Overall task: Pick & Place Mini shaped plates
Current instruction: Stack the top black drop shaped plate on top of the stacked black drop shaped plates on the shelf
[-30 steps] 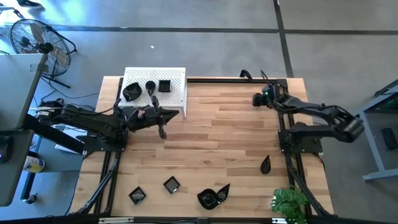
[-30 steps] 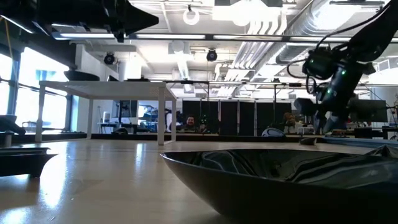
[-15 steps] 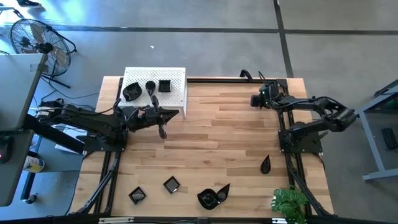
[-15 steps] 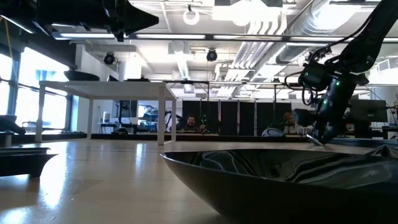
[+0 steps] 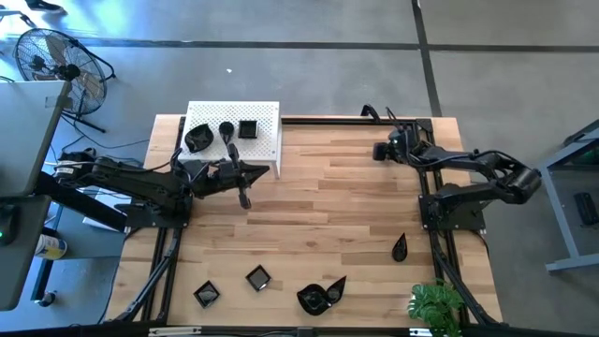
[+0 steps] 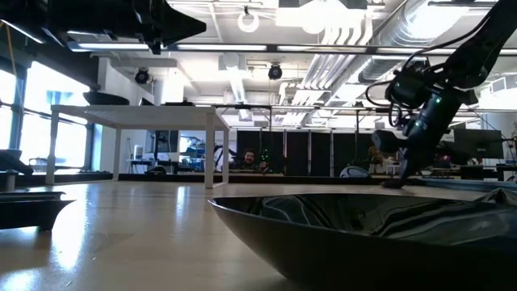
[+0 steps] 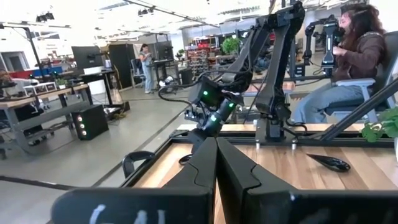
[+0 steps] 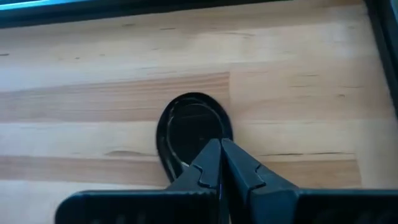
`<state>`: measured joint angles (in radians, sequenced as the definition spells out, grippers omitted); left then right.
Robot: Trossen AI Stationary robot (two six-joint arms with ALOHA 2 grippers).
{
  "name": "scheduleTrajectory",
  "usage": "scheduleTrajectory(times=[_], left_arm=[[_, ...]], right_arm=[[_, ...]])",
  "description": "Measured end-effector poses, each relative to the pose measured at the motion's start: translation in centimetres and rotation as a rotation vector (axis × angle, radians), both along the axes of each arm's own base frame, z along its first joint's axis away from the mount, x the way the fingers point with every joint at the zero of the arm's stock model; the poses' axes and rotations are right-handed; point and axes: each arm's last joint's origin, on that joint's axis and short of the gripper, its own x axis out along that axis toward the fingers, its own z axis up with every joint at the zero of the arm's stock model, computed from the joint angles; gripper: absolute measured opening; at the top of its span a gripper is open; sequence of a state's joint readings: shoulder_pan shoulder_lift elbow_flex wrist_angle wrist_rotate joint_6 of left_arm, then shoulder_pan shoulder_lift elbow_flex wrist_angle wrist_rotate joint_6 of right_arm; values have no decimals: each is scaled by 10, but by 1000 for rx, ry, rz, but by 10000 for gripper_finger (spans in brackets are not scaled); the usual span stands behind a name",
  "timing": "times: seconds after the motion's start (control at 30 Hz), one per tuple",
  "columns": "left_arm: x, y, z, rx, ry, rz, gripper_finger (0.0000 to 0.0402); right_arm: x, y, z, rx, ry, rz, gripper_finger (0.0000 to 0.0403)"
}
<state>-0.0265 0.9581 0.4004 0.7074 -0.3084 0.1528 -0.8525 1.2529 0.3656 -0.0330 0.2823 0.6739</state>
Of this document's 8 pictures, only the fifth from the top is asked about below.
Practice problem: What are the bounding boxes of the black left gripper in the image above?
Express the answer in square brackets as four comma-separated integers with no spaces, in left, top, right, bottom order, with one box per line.
[200,142,271,211]

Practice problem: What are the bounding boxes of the black square mini plate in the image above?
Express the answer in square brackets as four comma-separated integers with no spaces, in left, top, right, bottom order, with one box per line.
[244,264,273,293]
[238,119,259,139]
[193,279,222,310]

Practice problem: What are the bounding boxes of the black teardrop mini plate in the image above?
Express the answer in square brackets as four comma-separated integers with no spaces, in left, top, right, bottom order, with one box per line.
[391,232,409,263]
[218,121,236,145]
[326,274,348,304]

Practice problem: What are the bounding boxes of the white perforated metal shelf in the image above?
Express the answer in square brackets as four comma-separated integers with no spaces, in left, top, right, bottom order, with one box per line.
[179,99,284,180]

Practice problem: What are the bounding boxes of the green leafy plant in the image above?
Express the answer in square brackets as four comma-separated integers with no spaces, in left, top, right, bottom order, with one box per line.
[406,279,465,337]

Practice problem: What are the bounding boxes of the black flat device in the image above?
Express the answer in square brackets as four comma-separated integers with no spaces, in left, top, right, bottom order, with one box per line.
[574,191,599,227]

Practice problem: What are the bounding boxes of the white and yellow cup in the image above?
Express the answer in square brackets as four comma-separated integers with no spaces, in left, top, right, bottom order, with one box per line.
[35,233,69,261]

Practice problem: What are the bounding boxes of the black floor fan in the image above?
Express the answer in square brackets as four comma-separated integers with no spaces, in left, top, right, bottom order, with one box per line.
[13,27,117,135]

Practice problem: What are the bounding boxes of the light grey desk top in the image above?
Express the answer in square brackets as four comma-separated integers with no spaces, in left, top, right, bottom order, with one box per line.
[0,79,71,198]

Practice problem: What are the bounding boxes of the black computer mouse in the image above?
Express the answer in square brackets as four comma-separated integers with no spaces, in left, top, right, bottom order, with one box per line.
[0,204,20,247]

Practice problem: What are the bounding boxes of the black aluminium rig frame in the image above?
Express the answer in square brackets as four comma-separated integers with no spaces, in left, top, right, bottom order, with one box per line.
[105,115,504,337]

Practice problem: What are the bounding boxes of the grey metal desk frame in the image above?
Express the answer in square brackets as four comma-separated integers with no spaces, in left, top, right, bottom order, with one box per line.
[545,119,599,275]

